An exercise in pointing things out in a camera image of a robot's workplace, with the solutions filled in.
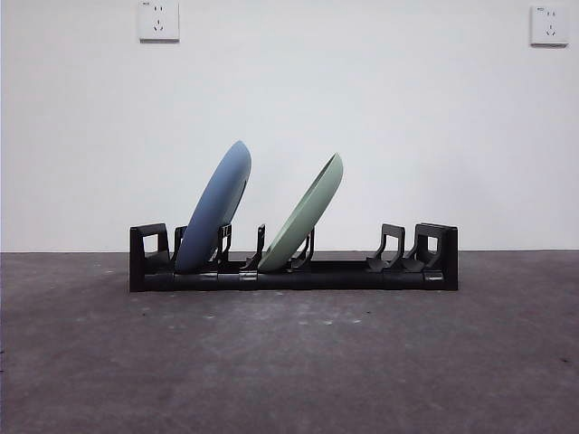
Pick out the black plate rack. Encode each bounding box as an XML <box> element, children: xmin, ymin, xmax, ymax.
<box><xmin>128</xmin><ymin>222</ymin><xmax>460</xmax><ymax>294</ymax></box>

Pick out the blue plate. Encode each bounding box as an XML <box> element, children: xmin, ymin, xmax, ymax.
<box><xmin>174</xmin><ymin>139</ymin><xmax>253</xmax><ymax>275</ymax></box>

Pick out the pale green plate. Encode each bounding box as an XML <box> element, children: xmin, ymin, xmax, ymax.
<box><xmin>257</xmin><ymin>152</ymin><xmax>346</xmax><ymax>274</ymax></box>

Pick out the white wall socket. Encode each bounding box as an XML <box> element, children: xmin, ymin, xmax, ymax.
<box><xmin>529</xmin><ymin>5</ymin><xmax>570</xmax><ymax>47</ymax></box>
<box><xmin>138</xmin><ymin>0</ymin><xmax>181</xmax><ymax>44</ymax></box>

